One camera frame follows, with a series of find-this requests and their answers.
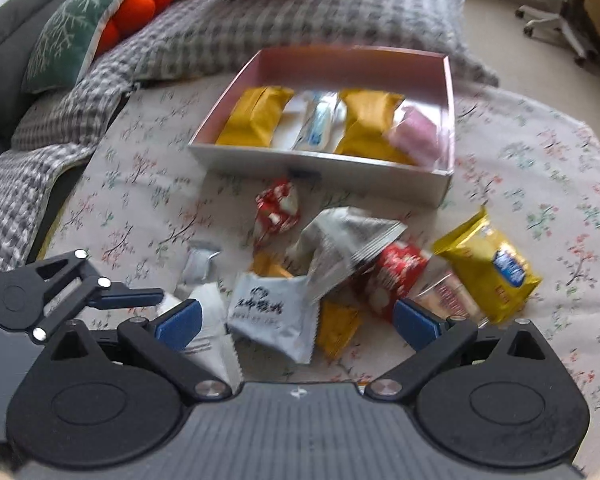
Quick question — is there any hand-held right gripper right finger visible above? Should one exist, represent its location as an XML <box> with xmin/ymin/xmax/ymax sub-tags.
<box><xmin>364</xmin><ymin>298</ymin><xmax>553</xmax><ymax>402</ymax></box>

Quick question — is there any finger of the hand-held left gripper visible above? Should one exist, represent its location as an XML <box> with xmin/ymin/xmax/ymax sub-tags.
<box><xmin>30</xmin><ymin>249</ymin><xmax>165</xmax><ymax>343</ymax></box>

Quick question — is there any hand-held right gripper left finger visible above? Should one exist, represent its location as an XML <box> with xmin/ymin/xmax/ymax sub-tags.
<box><xmin>50</xmin><ymin>298</ymin><xmax>233</xmax><ymax>402</ymax></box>

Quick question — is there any white zigzag-edged packet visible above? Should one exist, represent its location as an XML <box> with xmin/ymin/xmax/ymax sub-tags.
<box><xmin>155</xmin><ymin>282</ymin><xmax>243</xmax><ymax>386</ymax></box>

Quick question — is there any red snack packet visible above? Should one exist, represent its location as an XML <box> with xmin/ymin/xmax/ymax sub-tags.
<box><xmin>352</xmin><ymin>240</ymin><xmax>431</xmax><ymax>321</ymax></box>

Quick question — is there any orange snack packet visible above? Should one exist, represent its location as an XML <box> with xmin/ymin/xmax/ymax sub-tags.
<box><xmin>250</xmin><ymin>251</ymin><xmax>295</xmax><ymax>278</ymax></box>
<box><xmin>315</xmin><ymin>300</ymin><xmax>363</xmax><ymax>361</ymax></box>

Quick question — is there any white packet with black print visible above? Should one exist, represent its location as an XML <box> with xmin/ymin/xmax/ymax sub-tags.
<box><xmin>227</xmin><ymin>271</ymin><xmax>321</xmax><ymax>366</ymax></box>

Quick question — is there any yellow packet with blue label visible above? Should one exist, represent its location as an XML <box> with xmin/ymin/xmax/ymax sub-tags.
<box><xmin>432</xmin><ymin>205</ymin><xmax>543</xmax><ymax>326</ymax></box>

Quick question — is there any silver striped snack packet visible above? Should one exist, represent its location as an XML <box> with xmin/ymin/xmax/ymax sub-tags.
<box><xmin>287</xmin><ymin>206</ymin><xmax>408</xmax><ymax>306</ymax></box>

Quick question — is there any small red white candy packet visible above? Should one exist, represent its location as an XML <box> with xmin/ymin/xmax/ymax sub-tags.
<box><xmin>252</xmin><ymin>177</ymin><xmax>302</xmax><ymax>248</ymax></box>

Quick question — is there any pink cardboard box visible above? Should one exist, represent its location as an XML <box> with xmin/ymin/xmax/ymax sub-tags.
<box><xmin>187</xmin><ymin>46</ymin><xmax>456</xmax><ymax>207</ymax></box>

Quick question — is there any pink striped wafer packet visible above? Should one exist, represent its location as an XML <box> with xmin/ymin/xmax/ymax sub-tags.
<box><xmin>410</xmin><ymin>270</ymin><xmax>491</xmax><ymax>328</ymax></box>

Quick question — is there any small silver sachet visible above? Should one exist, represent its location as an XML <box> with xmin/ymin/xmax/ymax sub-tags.
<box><xmin>182</xmin><ymin>247</ymin><xmax>221</xmax><ymax>281</ymax></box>

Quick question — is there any floral bedsheet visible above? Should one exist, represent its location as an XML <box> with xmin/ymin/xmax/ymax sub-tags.
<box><xmin>45</xmin><ymin>80</ymin><xmax>600</xmax><ymax>476</ymax></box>

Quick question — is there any grey checked blanket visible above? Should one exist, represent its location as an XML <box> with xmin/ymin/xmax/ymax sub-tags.
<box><xmin>0</xmin><ymin>142</ymin><xmax>98</xmax><ymax>293</ymax></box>

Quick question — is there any pink snack packet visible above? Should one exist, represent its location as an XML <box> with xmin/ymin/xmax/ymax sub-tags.
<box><xmin>387</xmin><ymin>105</ymin><xmax>446</xmax><ymax>168</ymax></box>

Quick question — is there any plain yellow snack packet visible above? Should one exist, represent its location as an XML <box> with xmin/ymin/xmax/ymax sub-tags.
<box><xmin>332</xmin><ymin>89</ymin><xmax>416</xmax><ymax>166</ymax></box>
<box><xmin>215</xmin><ymin>85</ymin><xmax>295</xmax><ymax>148</ymax></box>

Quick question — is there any white and blue snack packet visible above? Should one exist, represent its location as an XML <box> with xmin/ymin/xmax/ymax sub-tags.
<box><xmin>272</xmin><ymin>90</ymin><xmax>346</xmax><ymax>153</ymax></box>

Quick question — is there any dark grey sofa cushion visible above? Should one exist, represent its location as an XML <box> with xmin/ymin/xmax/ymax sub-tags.
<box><xmin>0</xmin><ymin>0</ymin><xmax>88</xmax><ymax>171</ymax></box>

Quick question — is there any green snowflake cushion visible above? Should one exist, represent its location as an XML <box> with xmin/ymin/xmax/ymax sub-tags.
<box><xmin>21</xmin><ymin>0</ymin><xmax>153</xmax><ymax>95</ymax></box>

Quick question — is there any small orange pumpkin plush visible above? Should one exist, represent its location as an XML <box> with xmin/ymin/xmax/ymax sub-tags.
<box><xmin>92</xmin><ymin>0</ymin><xmax>176</xmax><ymax>58</ymax></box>

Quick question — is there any grey checked pillow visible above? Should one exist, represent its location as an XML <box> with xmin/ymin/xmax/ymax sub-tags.
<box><xmin>10</xmin><ymin>0</ymin><xmax>501</xmax><ymax>153</ymax></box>

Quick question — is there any white office chair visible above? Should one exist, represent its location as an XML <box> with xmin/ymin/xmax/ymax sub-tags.
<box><xmin>515</xmin><ymin>0</ymin><xmax>600</xmax><ymax>66</ymax></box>

